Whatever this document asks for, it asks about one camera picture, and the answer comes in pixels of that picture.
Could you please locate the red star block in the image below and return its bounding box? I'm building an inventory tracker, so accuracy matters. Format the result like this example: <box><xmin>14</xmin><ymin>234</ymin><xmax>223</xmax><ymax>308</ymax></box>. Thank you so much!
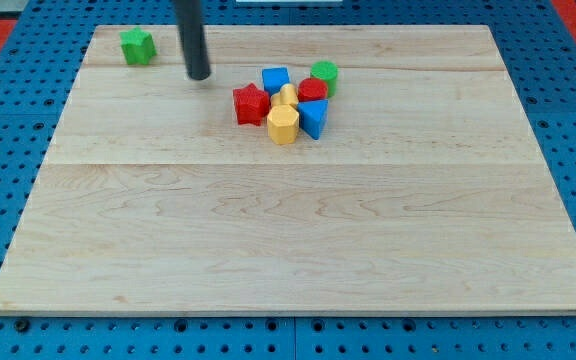
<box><xmin>232</xmin><ymin>83</ymin><xmax>270</xmax><ymax>126</ymax></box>

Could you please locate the blue cube block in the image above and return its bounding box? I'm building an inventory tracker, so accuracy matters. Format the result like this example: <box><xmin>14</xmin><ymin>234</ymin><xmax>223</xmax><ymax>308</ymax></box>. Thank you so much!
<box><xmin>262</xmin><ymin>67</ymin><xmax>290</xmax><ymax>96</ymax></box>

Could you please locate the green star block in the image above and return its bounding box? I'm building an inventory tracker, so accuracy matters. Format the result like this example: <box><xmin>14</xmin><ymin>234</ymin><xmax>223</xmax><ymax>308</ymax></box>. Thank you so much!
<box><xmin>119</xmin><ymin>26</ymin><xmax>157</xmax><ymax>65</ymax></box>

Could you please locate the yellow hexagon block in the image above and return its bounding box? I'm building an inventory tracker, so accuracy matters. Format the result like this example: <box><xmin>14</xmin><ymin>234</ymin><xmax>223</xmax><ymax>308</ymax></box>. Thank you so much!
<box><xmin>267</xmin><ymin>105</ymin><xmax>299</xmax><ymax>145</ymax></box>

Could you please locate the blue triangle block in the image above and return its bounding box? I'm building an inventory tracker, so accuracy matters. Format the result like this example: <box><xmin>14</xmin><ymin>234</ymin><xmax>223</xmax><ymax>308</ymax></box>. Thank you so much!
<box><xmin>297</xmin><ymin>99</ymin><xmax>329</xmax><ymax>140</ymax></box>

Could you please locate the yellow heart block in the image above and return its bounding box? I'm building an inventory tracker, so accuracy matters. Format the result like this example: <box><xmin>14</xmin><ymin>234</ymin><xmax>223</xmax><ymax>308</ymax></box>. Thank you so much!
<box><xmin>270</xmin><ymin>83</ymin><xmax>299</xmax><ymax>108</ymax></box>

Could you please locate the red cylinder block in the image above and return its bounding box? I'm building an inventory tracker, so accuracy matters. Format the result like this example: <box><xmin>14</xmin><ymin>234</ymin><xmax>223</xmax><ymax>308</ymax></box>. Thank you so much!
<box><xmin>297</xmin><ymin>77</ymin><xmax>328</xmax><ymax>102</ymax></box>

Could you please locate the green cylinder block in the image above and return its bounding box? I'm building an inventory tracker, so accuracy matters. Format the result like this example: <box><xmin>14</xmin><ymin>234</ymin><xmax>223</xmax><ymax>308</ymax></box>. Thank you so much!
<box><xmin>310</xmin><ymin>60</ymin><xmax>339</xmax><ymax>98</ymax></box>

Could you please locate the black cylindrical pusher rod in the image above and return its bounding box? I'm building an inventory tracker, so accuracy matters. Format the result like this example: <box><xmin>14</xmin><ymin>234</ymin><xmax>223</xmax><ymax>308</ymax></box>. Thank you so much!
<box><xmin>172</xmin><ymin>0</ymin><xmax>211</xmax><ymax>81</ymax></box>

